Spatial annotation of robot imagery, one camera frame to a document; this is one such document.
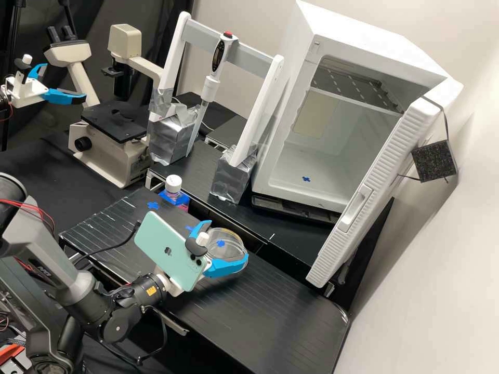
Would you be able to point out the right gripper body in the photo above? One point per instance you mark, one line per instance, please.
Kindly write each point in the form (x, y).
(172, 287)

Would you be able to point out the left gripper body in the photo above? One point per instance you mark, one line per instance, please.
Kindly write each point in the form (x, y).
(24, 93)

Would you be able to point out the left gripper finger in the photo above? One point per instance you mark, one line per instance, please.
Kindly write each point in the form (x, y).
(64, 97)
(36, 70)

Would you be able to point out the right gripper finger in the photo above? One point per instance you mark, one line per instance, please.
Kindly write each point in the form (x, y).
(199, 226)
(228, 268)

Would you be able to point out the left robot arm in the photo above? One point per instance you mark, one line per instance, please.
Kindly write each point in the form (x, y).
(4, 99)

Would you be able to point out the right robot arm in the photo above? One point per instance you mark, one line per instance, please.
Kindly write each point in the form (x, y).
(74, 284)

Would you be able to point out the left phone holder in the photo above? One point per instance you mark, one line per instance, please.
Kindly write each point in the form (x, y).
(24, 72)

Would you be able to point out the petri dish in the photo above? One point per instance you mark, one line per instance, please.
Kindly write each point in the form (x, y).
(230, 254)

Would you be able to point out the blue bottle holder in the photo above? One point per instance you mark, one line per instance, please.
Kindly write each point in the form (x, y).
(180, 203)

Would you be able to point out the small bottle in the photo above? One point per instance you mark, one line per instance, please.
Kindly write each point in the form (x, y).
(174, 187)

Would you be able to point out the cream microscope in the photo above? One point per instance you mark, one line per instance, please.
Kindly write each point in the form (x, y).
(113, 148)

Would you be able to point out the pipette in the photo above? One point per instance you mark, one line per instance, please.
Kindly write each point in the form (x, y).
(219, 54)

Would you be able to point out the incubator door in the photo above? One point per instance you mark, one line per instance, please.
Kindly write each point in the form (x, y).
(374, 187)

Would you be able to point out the white pipette stand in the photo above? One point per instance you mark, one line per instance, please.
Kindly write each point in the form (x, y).
(249, 58)

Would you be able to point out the white incubator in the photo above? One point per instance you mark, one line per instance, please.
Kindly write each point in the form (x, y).
(351, 50)

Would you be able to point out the right wrist camera phone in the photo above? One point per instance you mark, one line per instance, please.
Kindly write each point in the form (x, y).
(163, 245)

